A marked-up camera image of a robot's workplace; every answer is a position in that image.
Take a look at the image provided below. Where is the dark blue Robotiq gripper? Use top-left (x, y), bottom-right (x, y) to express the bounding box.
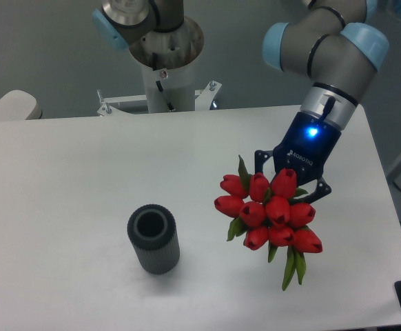
top-left (254, 112), bottom-right (341, 204)

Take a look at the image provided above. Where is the red tulip bouquet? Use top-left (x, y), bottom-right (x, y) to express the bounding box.
top-left (214, 158), bottom-right (323, 290)

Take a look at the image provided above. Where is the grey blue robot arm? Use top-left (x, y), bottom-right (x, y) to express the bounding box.
top-left (92, 1), bottom-right (389, 203)

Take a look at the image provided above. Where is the dark grey ribbed vase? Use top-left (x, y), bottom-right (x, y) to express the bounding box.
top-left (127, 204), bottom-right (180, 274)

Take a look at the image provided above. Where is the beige chair armrest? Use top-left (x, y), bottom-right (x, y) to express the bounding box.
top-left (0, 90), bottom-right (43, 122)

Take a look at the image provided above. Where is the white metal base frame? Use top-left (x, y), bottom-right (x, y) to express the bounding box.
top-left (96, 80), bottom-right (223, 117)

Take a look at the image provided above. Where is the black cable on pedestal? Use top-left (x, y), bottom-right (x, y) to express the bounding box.
top-left (155, 80), bottom-right (176, 112)

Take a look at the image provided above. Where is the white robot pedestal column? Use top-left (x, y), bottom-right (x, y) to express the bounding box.
top-left (127, 17), bottom-right (205, 114)

